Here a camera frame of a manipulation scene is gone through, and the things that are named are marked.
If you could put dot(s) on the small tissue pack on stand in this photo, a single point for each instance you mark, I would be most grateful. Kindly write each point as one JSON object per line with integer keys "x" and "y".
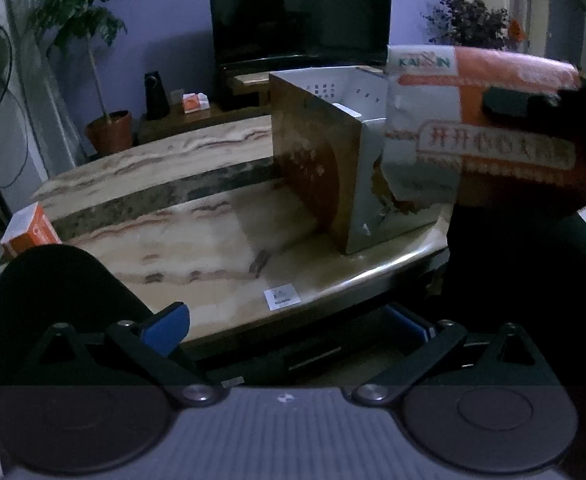
{"x": 194, "y": 102}

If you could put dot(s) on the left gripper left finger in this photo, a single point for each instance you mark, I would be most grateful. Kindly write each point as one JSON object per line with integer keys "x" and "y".
{"x": 150, "y": 343}

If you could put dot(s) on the wooden TV stand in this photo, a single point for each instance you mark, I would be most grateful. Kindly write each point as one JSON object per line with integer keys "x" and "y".
{"x": 356, "y": 92}

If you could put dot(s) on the white apple cardboard box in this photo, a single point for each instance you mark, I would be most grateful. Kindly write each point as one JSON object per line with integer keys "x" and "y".
{"x": 333, "y": 164}

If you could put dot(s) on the dark potted plant right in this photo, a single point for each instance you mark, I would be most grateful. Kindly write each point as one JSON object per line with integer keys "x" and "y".
{"x": 467, "y": 23}

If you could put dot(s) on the potted ficus tree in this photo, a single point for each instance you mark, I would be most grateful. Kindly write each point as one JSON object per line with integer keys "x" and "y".
{"x": 60, "y": 24}

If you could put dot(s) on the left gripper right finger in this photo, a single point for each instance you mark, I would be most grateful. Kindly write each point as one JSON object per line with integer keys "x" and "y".
{"x": 423, "y": 346}

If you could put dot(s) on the white table sticker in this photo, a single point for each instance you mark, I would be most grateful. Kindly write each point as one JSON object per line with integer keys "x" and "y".
{"x": 282, "y": 297}

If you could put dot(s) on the black television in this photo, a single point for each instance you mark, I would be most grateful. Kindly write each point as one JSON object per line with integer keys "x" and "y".
{"x": 268, "y": 34}

